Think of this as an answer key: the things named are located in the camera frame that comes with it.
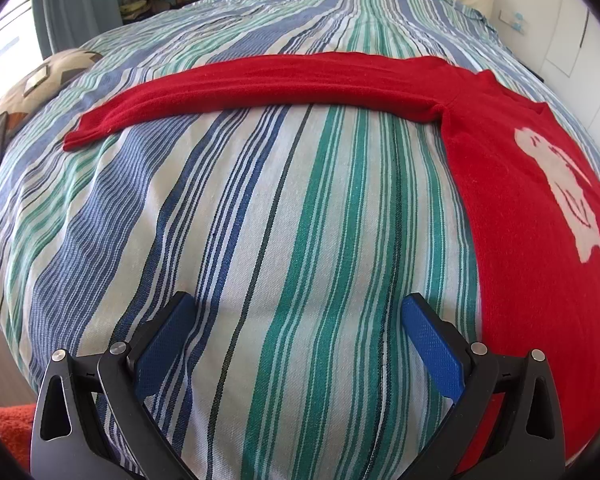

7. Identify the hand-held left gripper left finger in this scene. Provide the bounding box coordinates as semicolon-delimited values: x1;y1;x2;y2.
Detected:
30;291;201;480

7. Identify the orange shaggy rug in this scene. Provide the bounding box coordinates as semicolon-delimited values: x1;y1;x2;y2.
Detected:
0;404;35;472

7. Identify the patterned brown cushion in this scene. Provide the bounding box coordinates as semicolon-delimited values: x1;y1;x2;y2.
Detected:
0;49;104;191

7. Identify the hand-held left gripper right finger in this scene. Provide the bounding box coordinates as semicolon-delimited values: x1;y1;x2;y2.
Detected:
401;292;567;480

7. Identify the red sweater with white figure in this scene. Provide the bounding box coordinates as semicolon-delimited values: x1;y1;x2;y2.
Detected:
62;52;600;476

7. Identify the striped bed cover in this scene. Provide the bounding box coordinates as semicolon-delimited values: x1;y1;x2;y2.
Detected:
0;0;600;480

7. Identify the teal curtain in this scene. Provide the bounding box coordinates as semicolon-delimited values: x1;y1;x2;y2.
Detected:
30;0;131;61

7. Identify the wall socket with blue sticker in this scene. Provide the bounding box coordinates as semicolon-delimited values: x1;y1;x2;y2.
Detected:
499;7;527;34

